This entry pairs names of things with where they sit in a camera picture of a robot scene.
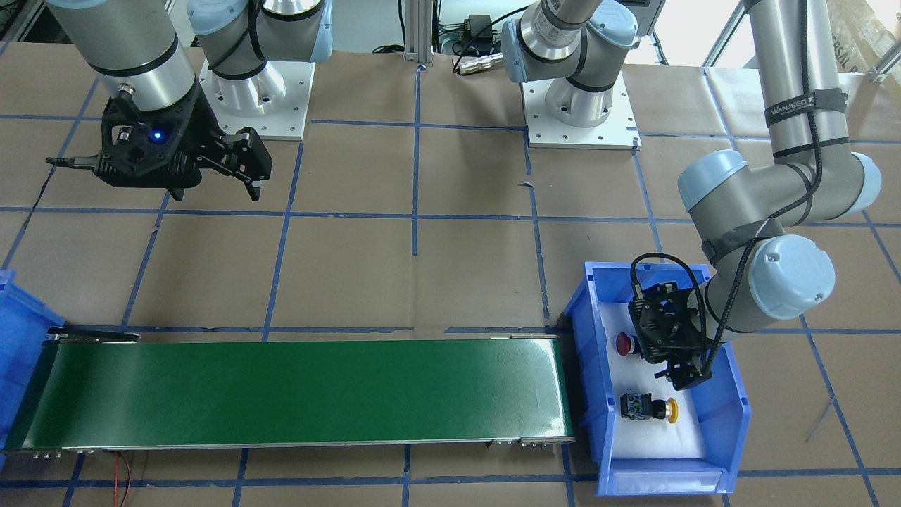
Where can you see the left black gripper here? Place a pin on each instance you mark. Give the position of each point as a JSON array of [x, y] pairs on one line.
[[681, 374]]

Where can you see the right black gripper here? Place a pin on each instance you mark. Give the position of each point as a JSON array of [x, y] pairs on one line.
[[199, 135]]

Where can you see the yellow push button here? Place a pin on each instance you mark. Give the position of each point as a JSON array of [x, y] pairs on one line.
[[643, 407]]

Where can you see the red push button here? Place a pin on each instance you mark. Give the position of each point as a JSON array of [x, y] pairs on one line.
[[627, 344]]

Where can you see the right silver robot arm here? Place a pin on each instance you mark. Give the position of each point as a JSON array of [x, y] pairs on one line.
[[136, 43]]

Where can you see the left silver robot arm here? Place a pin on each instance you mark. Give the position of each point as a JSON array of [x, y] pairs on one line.
[[762, 274]]

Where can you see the blue source bin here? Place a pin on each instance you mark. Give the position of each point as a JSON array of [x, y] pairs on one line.
[[721, 405]]

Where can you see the white foam pad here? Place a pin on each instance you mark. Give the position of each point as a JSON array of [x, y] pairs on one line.
[[651, 438]]

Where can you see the blue destination bin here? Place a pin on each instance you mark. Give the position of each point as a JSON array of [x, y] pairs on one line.
[[25, 322]]

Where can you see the green conveyor belt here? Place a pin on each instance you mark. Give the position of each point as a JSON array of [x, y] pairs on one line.
[[122, 396]]

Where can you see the silver cylindrical connector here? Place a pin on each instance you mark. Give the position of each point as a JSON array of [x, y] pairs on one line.
[[480, 64]]

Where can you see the black power adapter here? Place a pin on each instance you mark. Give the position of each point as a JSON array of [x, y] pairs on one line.
[[476, 36]]

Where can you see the cardboard box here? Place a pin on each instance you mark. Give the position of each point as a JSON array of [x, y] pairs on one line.
[[863, 31]]

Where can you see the aluminium frame post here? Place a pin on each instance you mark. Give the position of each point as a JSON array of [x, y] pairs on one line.
[[418, 27]]

